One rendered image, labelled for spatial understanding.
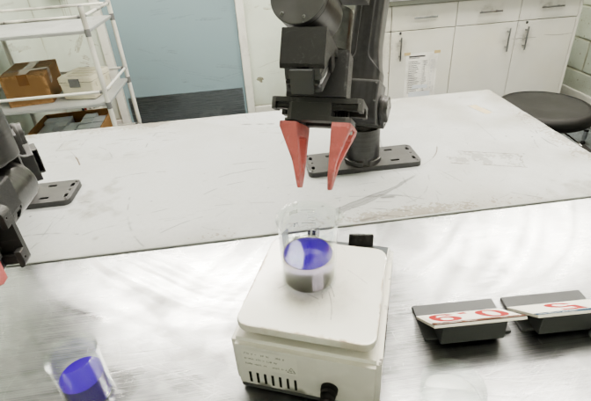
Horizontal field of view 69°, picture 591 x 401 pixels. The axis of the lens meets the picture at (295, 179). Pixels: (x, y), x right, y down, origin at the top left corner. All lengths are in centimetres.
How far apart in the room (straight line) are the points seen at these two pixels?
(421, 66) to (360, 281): 261
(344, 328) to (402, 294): 17
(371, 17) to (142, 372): 57
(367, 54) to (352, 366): 47
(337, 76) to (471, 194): 34
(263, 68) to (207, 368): 298
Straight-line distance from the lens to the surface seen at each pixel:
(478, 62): 313
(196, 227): 65
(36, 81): 260
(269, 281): 41
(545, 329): 52
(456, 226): 64
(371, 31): 71
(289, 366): 40
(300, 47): 41
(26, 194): 55
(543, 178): 80
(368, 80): 69
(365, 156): 74
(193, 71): 335
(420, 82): 299
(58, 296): 62
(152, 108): 348
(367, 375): 38
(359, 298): 39
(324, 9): 43
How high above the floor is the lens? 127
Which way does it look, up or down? 30 degrees down
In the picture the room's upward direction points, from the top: 4 degrees counter-clockwise
